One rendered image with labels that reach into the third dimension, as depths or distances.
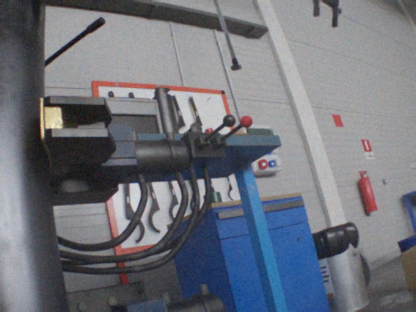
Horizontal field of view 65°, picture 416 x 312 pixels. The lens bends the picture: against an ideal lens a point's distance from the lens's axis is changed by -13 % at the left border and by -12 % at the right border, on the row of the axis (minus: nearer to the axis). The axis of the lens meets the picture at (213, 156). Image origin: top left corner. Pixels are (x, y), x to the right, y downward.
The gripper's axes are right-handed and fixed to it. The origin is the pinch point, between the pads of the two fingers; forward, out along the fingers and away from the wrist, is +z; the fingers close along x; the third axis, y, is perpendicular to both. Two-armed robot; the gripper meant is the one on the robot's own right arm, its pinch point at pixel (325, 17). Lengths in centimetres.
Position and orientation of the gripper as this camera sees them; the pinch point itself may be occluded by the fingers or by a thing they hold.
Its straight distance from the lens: 165.9
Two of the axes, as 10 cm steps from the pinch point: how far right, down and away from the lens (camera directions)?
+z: -1.1, 9.9, -0.3
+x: 8.1, 1.1, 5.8
